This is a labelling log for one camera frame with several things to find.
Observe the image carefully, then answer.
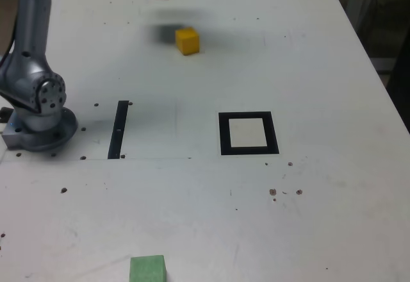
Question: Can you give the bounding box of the yellow cube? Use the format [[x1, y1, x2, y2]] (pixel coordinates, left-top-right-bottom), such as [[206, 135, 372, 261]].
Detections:
[[175, 27, 201, 56]]

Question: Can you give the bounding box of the green cube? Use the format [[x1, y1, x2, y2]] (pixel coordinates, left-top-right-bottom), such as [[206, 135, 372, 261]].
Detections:
[[129, 254, 168, 282]]

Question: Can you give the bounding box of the black tape square outline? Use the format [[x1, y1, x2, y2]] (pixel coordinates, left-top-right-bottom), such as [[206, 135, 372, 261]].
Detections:
[[218, 111, 280, 156]]

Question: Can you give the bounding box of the black tape strip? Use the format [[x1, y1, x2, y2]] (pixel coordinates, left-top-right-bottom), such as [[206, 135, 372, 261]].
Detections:
[[107, 100, 130, 160]]

